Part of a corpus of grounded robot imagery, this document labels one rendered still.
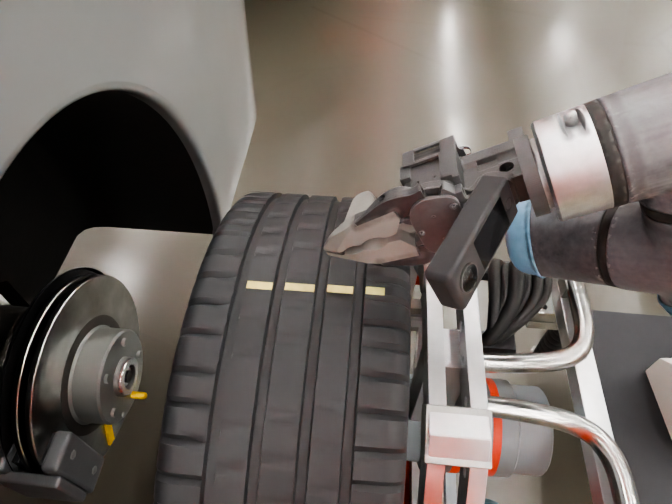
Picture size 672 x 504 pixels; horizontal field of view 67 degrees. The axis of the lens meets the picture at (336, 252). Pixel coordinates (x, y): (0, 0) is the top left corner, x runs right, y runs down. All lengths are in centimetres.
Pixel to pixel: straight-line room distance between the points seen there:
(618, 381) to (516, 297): 93
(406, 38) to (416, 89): 51
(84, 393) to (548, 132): 71
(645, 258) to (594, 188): 11
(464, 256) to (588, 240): 17
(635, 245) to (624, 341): 119
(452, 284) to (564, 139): 14
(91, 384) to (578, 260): 67
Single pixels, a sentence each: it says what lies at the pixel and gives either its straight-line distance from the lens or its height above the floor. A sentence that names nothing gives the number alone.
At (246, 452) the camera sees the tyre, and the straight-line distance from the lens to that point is 50.
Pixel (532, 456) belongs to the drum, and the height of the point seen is 89.
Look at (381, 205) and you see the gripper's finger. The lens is 45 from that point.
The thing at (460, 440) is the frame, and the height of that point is 112.
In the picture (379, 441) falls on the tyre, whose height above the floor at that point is 115.
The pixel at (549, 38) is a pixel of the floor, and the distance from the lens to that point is 353.
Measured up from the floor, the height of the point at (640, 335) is 30.
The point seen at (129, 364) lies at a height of 87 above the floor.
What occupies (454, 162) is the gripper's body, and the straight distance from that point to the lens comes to 47.
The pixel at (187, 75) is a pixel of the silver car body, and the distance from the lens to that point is 92.
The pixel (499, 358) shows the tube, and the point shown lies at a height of 101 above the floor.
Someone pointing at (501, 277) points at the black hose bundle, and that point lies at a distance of 74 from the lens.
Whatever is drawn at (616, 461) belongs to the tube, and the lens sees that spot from 71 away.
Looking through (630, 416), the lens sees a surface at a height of 30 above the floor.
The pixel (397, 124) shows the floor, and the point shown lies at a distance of 263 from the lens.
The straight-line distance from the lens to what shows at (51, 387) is 83.
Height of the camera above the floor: 162
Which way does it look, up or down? 52 degrees down
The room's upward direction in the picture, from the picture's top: straight up
